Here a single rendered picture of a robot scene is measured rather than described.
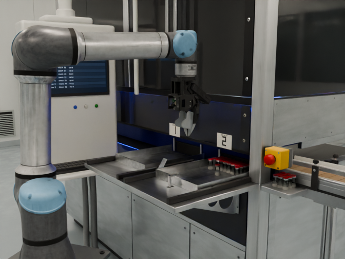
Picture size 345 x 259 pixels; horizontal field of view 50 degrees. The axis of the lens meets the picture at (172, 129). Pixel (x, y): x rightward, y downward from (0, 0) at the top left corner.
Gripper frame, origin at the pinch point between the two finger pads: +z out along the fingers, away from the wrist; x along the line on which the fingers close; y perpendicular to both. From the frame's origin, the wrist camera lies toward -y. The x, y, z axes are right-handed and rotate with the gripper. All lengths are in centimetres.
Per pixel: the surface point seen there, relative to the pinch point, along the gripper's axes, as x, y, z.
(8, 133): -542, -71, 84
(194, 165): -19.1, -19.5, 19.3
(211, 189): 8.4, -3.3, 19.8
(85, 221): -99, -3, 69
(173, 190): -2.2, 5.4, 21.5
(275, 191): 20.5, -24.5, 21.6
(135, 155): -53, -10, 20
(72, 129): -89, 7, 10
